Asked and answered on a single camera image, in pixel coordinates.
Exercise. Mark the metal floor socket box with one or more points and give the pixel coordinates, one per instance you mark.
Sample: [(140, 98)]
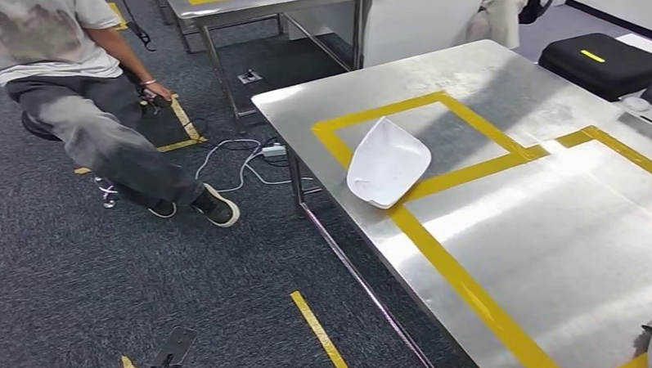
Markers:
[(250, 76)]

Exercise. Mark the small yellow bench tape frame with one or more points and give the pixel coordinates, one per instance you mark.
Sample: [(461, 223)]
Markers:
[(328, 131)]

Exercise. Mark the white flat board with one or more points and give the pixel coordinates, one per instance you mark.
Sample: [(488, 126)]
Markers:
[(648, 46)]

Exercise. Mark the black carry case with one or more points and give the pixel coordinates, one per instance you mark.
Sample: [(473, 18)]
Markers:
[(595, 75)]

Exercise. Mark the white cabinet panel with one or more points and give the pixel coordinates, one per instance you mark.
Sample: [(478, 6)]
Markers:
[(418, 29)]

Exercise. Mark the white power strip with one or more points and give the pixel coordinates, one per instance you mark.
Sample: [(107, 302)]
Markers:
[(274, 150)]

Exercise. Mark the stainless steel table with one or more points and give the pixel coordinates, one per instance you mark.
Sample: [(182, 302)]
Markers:
[(267, 2)]

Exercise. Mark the stainless steel workbench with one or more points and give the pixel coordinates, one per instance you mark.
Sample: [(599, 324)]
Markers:
[(471, 74)]

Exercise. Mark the yellow floor tape strip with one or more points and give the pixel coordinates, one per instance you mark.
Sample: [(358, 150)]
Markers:
[(130, 367), (320, 334)]

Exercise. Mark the person's hand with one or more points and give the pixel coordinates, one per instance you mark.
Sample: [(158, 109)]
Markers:
[(156, 94)]

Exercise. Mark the white round puck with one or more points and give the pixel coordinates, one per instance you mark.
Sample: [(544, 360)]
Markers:
[(635, 104)]

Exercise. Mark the black robot foot plate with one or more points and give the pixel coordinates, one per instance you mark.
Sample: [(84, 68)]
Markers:
[(174, 345)]

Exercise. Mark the black stool chrome base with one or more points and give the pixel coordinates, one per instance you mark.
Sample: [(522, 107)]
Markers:
[(35, 126)]

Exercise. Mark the white curved plastic part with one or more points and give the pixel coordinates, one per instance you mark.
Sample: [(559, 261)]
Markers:
[(386, 163)]

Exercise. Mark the person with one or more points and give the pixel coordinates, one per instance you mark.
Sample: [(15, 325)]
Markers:
[(49, 32), (500, 21)]

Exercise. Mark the large yellow bench tape frame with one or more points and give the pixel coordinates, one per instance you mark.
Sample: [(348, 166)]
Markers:
[(474, 293)]

